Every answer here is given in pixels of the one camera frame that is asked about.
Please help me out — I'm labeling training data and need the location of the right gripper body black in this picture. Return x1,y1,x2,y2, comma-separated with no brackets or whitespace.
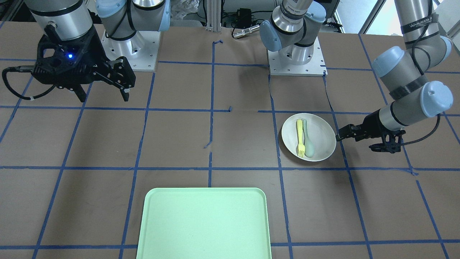
32,24,113,86

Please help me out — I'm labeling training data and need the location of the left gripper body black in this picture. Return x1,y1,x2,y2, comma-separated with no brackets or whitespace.
354,109,390,142

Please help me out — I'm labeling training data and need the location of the white round plate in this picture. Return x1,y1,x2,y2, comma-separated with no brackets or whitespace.
281,113,336,162

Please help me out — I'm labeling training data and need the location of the yellow plastic fork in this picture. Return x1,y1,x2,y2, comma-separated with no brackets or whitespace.
296,119,305,158

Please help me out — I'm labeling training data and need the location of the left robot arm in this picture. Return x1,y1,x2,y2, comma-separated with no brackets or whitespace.
260,0,453,146

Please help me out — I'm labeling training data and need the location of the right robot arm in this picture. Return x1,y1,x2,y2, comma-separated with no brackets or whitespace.
20,0,171,102

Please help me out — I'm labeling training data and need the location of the light green plastic spoon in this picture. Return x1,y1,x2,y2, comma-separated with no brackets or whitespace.
302,119,315,158

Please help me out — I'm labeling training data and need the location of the silver metal connector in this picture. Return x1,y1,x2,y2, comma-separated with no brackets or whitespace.
231,24,260,40

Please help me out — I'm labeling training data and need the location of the black power brick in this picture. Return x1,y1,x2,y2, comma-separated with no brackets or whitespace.
235,8,252,26

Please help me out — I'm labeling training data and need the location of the light green tray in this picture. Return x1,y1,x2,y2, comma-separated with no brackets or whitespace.
136,187,272,259

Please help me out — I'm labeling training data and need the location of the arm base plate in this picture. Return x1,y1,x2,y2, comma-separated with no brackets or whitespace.
267,37,328,77
101,31,162,72

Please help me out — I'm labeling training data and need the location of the aluminium frame post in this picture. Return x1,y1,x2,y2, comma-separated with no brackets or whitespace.
205,0,223,34

